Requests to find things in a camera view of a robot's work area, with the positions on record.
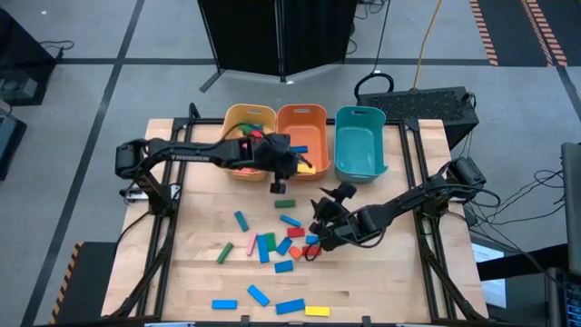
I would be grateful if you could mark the black computer case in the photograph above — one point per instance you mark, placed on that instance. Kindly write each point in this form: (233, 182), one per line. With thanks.
(417, 109)

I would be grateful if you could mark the teal plastic bin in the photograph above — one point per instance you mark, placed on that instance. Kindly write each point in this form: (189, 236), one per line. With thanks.
(358, 150)

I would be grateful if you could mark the red wedge block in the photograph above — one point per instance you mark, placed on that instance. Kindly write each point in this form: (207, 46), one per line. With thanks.
(313, 251)

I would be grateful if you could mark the orange plastic bin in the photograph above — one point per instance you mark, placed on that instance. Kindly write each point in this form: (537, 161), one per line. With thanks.
(313, 131)

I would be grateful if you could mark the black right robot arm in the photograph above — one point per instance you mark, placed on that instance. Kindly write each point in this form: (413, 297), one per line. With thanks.
(408, 200)

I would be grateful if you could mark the green rectangular block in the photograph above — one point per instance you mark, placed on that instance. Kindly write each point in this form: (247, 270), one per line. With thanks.
(270, 241)

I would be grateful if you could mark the black curtain panel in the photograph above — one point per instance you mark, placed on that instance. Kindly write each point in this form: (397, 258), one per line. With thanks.
(318, 32)
(245, 36)

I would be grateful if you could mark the narrow blue block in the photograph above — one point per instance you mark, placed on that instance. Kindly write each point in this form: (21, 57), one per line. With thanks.
(241, 220)

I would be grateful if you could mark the red rectangular block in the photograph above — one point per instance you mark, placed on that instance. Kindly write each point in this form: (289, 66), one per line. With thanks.
(256, 134)

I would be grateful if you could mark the blue wedge block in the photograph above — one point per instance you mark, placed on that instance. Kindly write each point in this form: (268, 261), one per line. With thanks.
(283, 266)

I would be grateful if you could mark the grey monitor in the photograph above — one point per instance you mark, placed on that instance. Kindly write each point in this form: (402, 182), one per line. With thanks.
(573, 204)

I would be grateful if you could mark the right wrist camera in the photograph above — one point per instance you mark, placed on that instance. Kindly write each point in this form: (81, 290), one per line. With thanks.
(347, 191)

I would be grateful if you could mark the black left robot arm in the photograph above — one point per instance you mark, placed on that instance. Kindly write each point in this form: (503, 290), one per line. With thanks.
(190, 152)

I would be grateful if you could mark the large blue flat block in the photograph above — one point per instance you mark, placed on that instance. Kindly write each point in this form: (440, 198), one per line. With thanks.
(290, 306)

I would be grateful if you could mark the long blue block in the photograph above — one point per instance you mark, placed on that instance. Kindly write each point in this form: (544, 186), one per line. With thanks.
(263, 248)

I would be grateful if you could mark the blue rectangular block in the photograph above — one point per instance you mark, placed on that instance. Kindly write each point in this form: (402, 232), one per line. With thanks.
(258, 128)
(224, 304)
(299, 149)
(290, 220)
(284, 245)
(311, 239)
(258, 295)

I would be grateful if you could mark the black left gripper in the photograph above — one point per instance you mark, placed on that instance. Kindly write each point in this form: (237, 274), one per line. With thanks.
(272, 154)

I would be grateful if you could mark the black equipment cart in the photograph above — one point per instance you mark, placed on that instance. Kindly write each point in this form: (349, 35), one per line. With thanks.
(22, 54)

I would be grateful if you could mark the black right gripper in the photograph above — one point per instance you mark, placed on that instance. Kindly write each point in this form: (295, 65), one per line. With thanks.
(340, 224)

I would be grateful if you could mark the small orange wedge block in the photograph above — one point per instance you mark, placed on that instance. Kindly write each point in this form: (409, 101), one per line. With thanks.
(247, 171)

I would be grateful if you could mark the narrow pink block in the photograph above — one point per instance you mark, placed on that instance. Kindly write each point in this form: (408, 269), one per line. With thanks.
(251, 244)

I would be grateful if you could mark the yellow flat block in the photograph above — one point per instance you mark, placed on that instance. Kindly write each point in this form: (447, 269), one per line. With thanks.
(317, 311)

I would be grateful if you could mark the yellow plastic bin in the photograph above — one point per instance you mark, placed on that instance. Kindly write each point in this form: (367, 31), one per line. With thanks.
(236, 118)

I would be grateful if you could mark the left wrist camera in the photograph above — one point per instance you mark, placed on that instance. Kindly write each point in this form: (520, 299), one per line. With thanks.
(278, 186)

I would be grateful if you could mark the white paper sheet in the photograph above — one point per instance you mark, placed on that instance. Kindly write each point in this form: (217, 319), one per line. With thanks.
(495, 293)

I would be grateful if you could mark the black hazard-striped floor mat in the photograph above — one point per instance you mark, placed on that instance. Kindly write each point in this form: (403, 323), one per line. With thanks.
(86, 281)

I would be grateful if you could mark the small red block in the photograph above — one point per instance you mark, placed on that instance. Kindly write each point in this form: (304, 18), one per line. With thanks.
(296, 232)

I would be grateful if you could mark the small green block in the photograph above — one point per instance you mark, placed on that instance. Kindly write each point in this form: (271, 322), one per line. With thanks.
(246, 129)

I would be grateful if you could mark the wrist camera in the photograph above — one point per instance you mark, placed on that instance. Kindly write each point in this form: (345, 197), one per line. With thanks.
(278, 186)
(347, 191)

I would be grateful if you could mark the dark monitor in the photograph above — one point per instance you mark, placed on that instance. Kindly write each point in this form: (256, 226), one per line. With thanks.
(9, 141)

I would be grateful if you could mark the yellow rectangular block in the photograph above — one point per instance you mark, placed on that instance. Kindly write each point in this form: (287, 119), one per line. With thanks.
(306, 169)

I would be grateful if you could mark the black divider post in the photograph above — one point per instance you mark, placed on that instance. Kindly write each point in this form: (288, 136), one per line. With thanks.
(282, 45)

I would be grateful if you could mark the black table frame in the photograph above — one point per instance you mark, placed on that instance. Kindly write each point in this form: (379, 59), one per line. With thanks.
(399, 121)

